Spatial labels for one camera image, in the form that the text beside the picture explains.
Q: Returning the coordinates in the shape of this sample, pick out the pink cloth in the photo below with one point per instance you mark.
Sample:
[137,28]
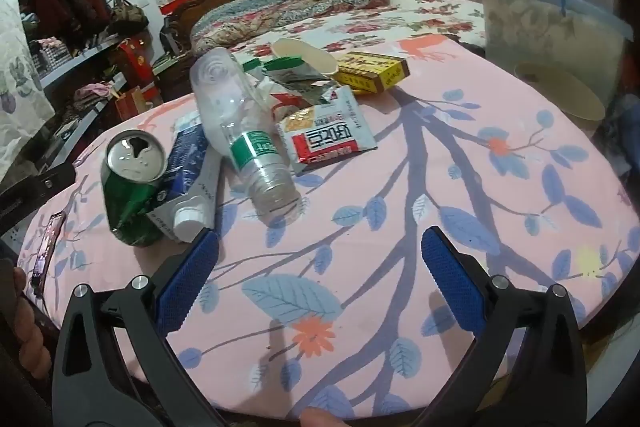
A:
[95,92]

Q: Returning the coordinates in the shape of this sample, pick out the blue white toothpaste tube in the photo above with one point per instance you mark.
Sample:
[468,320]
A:
[187,167]

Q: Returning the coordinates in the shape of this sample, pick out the dark wooden nightstand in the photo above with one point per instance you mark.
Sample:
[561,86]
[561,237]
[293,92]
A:
[172,77]

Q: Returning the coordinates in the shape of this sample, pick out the white paper cup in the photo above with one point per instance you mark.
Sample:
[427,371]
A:
[300,49]

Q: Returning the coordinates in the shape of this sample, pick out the grey shelf rack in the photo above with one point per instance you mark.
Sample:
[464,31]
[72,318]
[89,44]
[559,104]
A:
[85,54]

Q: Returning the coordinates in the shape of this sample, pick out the beige round waste bin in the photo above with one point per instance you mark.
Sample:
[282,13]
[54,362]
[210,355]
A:
[560,102]

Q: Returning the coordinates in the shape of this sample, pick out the clear printed plastic wrapper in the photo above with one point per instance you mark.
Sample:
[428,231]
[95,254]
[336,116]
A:
[310,89]

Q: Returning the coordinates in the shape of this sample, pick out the white floral print bag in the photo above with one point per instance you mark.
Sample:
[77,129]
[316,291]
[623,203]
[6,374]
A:
[20,72]

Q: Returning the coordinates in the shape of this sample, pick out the camouflage handbag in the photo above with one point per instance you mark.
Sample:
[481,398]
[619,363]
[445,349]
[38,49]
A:
[127,14]

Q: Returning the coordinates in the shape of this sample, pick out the green drink can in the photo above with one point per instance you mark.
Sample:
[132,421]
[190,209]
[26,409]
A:
[125,202]

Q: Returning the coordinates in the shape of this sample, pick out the red gift box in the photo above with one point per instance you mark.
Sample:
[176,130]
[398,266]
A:
[135,59]

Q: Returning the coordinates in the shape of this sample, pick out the clear plastic bottle green label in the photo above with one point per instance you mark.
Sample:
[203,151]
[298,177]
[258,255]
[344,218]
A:
[235,127]

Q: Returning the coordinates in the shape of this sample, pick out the patchwork floral quilt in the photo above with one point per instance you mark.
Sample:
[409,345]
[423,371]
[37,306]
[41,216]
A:
[280,7]

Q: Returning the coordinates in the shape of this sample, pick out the person's right hand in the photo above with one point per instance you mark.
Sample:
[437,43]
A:
[322,419]

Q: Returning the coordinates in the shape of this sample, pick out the red clothes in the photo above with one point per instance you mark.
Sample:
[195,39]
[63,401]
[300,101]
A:
[70,2]

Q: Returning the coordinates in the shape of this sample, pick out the person's left hand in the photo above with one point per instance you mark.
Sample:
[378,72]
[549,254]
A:
[31,337]

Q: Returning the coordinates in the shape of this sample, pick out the pink leaf print tablecloth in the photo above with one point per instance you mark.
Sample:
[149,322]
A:
[375,207]

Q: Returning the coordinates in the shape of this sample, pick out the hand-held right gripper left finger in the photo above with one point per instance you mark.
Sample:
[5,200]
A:
[185,277]

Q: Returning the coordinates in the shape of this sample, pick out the white floral bedsheet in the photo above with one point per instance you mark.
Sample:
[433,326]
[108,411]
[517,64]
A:
[425,14]

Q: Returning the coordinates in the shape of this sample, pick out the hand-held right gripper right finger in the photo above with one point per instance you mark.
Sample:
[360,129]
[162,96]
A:
[450,277]

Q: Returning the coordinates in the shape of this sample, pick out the red gift bag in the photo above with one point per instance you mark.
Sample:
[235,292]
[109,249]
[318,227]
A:
[135,103]

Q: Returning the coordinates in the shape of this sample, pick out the yellow cardboard box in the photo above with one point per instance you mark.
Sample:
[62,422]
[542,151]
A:
[370,72]

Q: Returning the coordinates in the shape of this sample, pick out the red white sachet packet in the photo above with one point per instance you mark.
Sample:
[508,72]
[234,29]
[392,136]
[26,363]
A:
[330,142]

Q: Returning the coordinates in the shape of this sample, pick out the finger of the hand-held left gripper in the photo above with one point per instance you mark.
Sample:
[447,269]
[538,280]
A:
[47,252]
[50,181]

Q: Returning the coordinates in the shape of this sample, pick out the green white wrapper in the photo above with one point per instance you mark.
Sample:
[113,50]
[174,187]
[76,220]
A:
[285,64]

